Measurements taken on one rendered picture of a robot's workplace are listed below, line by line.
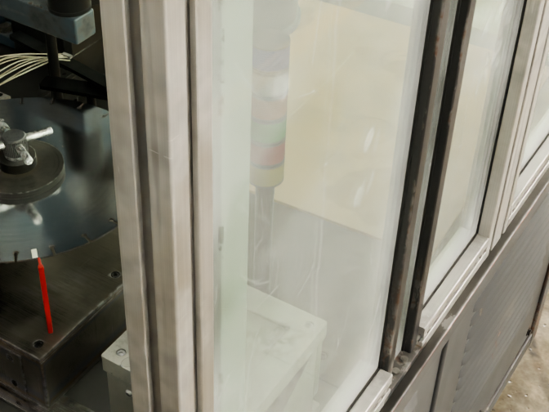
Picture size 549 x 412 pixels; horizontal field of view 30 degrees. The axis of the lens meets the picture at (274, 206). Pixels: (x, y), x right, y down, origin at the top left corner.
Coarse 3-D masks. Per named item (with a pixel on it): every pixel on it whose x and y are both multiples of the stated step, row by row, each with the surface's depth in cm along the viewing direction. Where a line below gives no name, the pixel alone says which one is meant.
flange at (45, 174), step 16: (32, 144) 129; (48, 144) 129; (0, 160) 124; (48, 160) 126; (0, 176) 124; (16, 176) 124; (32, 176) 124; (48, 176) 124; (0, 192) 121; (16, 192) 122; (32, 192) 122
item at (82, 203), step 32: (32, 128) 133; (64, 128) 134; (96, 128) 134; (64, 160) 128; (96, 160) 128; (64, 192) 123; (96, 192) 124; (0, 224) 118; (32, 224) 119; (64, 224) 119; (96, 224) 119; (0, 256) 114
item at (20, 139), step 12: (0, 120) 126; (12, 132) 123; (24, 132) 123; (36, 132) 124; (48, 132) 125; (0, 144) 122; (12, 144) 122; (24, 144) 123; (12, 156) 123; (24, 156) 120
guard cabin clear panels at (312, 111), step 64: (256, 0) 65; (320, 0) 73; (384, 0) 83; (512, 0) 117; (256, 64) 68; (320, 64) 77; (384, 64) 89; (256, 128) 71; (320, 128) 82; (384, 128) 95; (256, 192) 75; (320, 192) 87; (384, 192) 102; (448, 192) 123; (256, 256) 80; (320, 256) 92; (384, 256) 110; (448, 256) 135; (256, 320) 84; (320, 320) 99; (384, 320) 119; (256, 384) 90; (320, 384) 106
